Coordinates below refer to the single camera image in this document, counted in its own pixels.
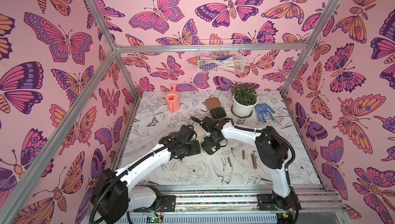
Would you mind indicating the gold nail clipper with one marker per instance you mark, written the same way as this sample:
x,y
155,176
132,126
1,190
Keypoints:
x,y
233,151

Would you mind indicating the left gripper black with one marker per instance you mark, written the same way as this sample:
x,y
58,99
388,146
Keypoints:
x,y
195,148

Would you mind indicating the white potted green plant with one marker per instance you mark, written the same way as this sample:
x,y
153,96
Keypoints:
x,y
245,98

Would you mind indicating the dark brown clipper case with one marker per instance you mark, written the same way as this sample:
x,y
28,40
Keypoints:
x,y
215,109

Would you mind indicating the long brown nail clipper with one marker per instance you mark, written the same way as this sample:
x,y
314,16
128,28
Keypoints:
x,y
254,161

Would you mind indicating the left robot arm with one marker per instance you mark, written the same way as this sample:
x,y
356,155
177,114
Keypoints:
x,y
110,198

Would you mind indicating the pink watering can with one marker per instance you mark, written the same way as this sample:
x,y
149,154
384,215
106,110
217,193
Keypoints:
x,y
173,100

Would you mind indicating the grey nail clipper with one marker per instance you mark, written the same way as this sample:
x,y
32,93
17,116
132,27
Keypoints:
x,y
229,162

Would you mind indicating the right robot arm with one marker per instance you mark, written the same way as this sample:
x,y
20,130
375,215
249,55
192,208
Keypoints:
x,y
274,151

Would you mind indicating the plant saucer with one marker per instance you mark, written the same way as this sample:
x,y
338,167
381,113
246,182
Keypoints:
x,y
240,117

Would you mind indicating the white wire wall basket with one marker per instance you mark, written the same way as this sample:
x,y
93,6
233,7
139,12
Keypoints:
x,y
220,56

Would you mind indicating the cream clipper case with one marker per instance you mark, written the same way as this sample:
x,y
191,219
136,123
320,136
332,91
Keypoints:
x,y
210,147

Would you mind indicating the blue gardening glove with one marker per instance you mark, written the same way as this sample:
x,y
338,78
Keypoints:
x,y
264,111

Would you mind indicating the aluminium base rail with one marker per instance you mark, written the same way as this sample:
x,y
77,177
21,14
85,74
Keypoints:
x,y
224,204

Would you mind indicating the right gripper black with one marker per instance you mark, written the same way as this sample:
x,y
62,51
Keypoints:
x,y
208,124

